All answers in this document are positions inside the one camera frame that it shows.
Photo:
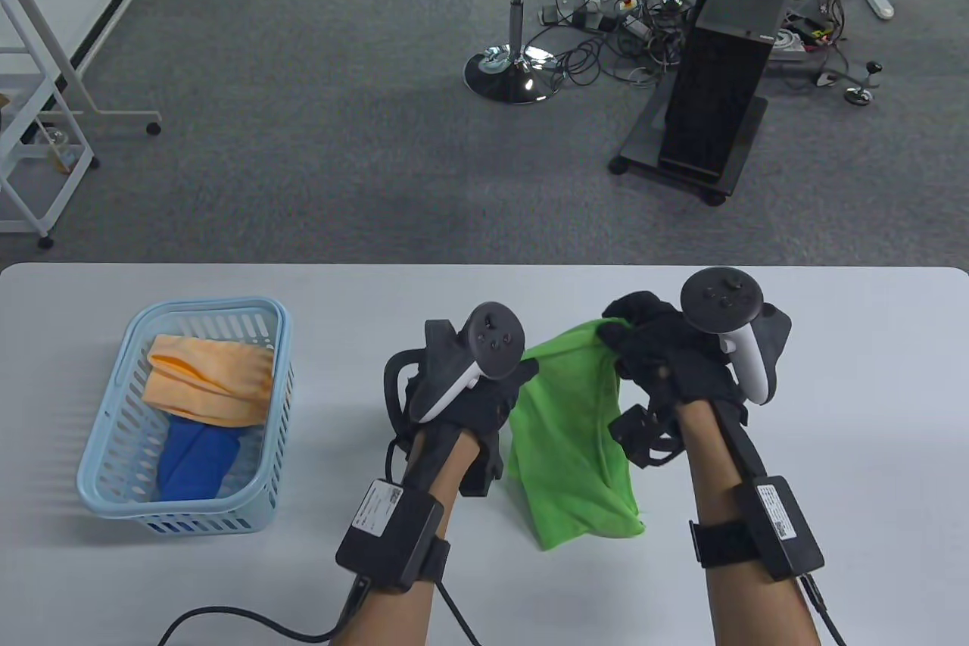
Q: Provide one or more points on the person's left forearm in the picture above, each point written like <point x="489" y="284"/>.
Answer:
<point x="394" y="616"/>

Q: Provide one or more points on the person's left hand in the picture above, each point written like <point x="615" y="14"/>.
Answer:
<point x="484" y="404"/>

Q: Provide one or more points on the light blue plastic basket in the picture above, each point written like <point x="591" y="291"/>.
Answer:
<point x="182" y="511"/>

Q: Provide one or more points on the person's right forearm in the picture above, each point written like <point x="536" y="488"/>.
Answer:
<point x="708" y="464"/>

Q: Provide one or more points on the blue towel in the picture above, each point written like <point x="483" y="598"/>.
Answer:
<point x="193" y="460"/>

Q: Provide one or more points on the green rectangular towel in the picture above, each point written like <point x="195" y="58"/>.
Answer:
<point x="575" y="449"/>

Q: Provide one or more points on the grey power strip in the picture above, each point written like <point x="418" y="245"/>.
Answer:
<point x="571" y="16"/>

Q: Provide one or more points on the black computer tower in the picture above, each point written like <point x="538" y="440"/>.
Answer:
<point x="719" y="70"/>

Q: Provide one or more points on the orange towel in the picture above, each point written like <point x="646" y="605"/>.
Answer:
<point x="204" y="381"/>

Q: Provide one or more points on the white shelf cart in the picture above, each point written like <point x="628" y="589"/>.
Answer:
<point x="15" y="225"/>

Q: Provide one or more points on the person's right hand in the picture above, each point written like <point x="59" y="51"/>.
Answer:
<point x="666" y="358"/>

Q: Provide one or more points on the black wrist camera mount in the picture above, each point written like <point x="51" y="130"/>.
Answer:
<point x="643" y="438"/>
<point x="481" y="468"/>

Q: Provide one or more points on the black rolling cart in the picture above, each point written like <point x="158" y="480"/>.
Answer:
<point x="643" y="142"/>

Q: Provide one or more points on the black and white controller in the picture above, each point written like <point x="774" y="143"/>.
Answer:
<point x="492" y="339"/>
<point x="719" y="298"/>

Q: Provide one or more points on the black forearm sensor box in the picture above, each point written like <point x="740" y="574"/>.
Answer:
<point x="783" y="528"/>
<point x="390" y="532"/>

